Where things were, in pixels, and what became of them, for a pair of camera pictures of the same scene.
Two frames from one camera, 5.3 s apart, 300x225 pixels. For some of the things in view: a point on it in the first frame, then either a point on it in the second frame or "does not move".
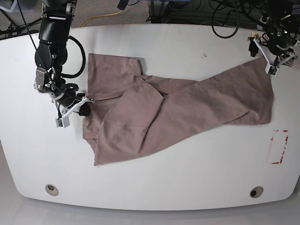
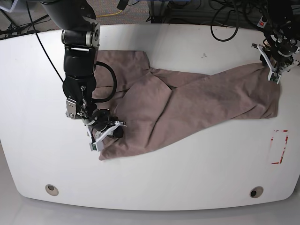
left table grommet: [51, 190] does not move
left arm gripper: [69, 100] -> [101, 124]
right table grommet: [256, 191] does not move
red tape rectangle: [272, 139] does not move
